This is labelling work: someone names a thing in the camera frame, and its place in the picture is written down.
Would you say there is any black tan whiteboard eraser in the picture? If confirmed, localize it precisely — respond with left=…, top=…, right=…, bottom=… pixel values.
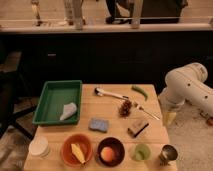
left=127, top=120, right=149, bottom=138

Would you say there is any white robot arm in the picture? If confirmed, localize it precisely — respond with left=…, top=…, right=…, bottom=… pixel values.
left=158, top=62, right=213, bottom=126

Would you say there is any silver metal cup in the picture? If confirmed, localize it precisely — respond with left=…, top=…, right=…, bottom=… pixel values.
left=159, top=144, right=178, bottom=166

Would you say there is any green plastic cup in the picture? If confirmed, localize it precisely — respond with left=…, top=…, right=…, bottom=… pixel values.
left=130, top=143, right=151, bottom=161

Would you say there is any silver fork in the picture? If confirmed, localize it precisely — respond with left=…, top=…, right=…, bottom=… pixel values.
left=133, top=102, right=161, bottom=121

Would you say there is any green chili pepper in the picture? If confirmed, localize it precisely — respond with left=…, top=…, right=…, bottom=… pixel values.
left=131, top=85, right=148, bottom=101

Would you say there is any brown pine cone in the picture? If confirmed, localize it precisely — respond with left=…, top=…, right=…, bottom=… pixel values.
left=119, top=100, right=132, bottom=117

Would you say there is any dark brown bowl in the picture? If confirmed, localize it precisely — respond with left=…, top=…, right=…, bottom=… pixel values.
left=97, top=137, right=125, bottom=167

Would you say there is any blue sponge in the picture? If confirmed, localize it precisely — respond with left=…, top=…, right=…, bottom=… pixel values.
left=89, top=118, right=109, bottom=133

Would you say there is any orange round fruit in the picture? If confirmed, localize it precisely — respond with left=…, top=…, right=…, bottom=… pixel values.
left=101, top=147, right=115, bottom=162

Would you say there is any yellow corn piece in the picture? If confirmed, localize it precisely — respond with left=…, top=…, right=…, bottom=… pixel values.
left=71, top=144, right=86, bottom=164

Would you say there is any white crumpled cloth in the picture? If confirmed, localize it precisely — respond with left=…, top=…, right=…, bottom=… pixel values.
left=60, top=103, right=77, bottom=121

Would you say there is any orange bowl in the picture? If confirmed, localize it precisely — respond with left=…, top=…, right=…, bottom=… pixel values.
left=60, top=134, right=93, bottom=167

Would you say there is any green plastic tray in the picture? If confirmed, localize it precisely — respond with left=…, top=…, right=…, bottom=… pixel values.
left=33, top=80, right=82, bottom=126

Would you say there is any black office chair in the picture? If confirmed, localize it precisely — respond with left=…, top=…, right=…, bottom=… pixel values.
left=0, top=51, right=36, bottom=140

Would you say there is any white handled brush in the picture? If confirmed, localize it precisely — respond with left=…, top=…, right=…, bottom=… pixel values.
left=94, top=87, right=129, bottom=100

